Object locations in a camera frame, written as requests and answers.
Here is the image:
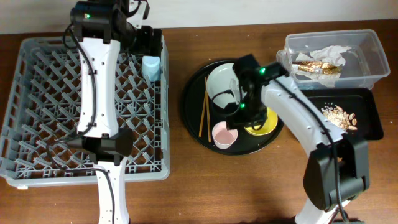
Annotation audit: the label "white napkin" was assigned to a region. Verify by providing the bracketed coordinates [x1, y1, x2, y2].
[292, 45, 351, 88]

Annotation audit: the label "grey round plate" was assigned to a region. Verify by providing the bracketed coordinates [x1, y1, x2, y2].
[207, 63, 238, 111]

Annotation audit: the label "yellow bowl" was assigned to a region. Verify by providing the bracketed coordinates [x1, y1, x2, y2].
[244, 108, 279, 136]

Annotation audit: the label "left wooden chopstick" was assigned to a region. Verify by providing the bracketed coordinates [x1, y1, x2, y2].
[198, 77, 207, 138]

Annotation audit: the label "pink cup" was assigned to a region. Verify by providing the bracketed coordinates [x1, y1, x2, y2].
[211, 121, 238, 150]

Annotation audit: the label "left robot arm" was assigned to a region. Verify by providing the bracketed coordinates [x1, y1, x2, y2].
[67, 1, 168, 223]

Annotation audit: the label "brown food scraps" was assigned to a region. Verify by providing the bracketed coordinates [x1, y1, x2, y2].
[321, 105, 358, 131]

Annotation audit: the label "clear plastic bin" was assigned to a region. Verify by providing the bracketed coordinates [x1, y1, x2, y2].
[276, 30, 391, 90]

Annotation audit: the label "gold foil wrapper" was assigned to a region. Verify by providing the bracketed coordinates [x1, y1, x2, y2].
[292, 61, 340, 75]

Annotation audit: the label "black rectangular tray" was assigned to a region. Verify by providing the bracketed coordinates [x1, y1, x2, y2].
[302, 88, 384, 140]

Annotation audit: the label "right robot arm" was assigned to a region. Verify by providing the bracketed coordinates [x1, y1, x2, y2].
[226, 54, 370, 223]

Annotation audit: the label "round black tray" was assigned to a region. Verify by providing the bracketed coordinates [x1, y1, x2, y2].
[180, 58, 284, 156]

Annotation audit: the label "light blue cup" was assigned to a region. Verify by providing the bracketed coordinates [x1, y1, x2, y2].
[142, 56, 160, 82]

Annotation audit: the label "grey dishwasher rack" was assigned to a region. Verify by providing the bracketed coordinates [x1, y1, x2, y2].
[1, 37, 170, 189]

